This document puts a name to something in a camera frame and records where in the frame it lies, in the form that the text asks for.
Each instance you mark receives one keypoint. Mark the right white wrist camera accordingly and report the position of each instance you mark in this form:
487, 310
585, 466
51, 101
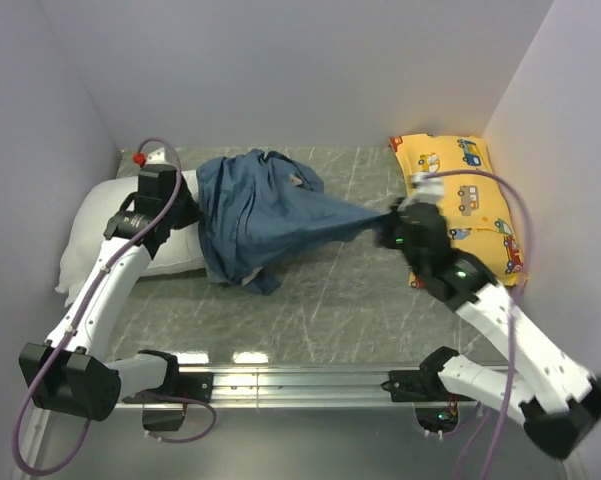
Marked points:
425, 189

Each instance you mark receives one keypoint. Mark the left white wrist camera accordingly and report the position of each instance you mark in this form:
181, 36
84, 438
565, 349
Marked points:
157, 156

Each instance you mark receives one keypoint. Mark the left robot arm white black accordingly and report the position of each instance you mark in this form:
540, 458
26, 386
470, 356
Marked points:
66, 373

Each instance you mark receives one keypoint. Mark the blue cartoon letter pillowcase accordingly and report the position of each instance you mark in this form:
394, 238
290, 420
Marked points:
259, 209

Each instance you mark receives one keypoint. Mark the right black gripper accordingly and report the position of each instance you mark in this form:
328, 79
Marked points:
387, 224

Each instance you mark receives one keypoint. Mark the aluminium mounting rail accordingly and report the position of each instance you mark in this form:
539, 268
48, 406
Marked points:
316, 386

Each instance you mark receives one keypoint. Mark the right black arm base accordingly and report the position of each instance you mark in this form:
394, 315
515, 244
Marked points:
424, 386

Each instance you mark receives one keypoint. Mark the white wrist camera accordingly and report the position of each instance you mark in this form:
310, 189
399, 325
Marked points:
157, 156
425, 189

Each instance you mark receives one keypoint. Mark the yellow car print pillow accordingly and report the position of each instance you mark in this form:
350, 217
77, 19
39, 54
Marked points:
477, 213

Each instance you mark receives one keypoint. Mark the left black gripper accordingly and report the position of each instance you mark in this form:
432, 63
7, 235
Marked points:
193, 210

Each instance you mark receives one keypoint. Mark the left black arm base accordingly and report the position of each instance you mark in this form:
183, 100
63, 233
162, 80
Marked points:
180, 416

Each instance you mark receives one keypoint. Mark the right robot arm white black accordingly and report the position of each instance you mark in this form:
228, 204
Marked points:
556, 400

